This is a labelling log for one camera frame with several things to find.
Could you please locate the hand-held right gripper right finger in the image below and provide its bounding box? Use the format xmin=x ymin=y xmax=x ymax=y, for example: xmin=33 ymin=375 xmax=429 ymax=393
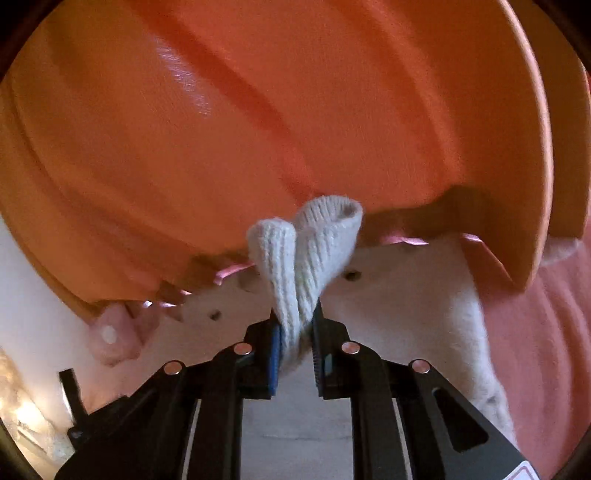
xmin=310 ymin=298 xmax=542 ymax=480

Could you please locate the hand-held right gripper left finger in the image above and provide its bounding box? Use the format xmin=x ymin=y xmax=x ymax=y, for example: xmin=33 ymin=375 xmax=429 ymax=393
xmin=54 ymin=310 xmax=282 ymax=480

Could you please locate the white knit sock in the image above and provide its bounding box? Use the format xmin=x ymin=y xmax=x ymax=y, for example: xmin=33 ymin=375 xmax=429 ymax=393
xmin=246 ymin=195 xmax=364 ymax=374

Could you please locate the white garment with pink ribbon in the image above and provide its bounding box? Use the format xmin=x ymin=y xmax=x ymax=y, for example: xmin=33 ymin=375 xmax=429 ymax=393
xmin=178 ymin=233 xmax=518 ymax=455

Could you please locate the sunlit white cloth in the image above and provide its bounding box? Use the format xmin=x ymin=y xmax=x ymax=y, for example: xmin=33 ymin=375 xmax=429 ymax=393
xmin=0 ymin=348 xmax=72 ymax=467

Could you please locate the pink flower-shaped plush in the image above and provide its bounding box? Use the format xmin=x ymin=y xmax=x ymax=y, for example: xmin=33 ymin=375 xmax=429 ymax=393
xmin=88 ymin=302 xmax=160 ymax=367

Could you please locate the pink bed sheet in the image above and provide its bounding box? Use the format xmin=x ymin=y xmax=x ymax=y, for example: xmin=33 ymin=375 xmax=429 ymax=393
xmin=480 ymin=240 xmax=591 ymax=476

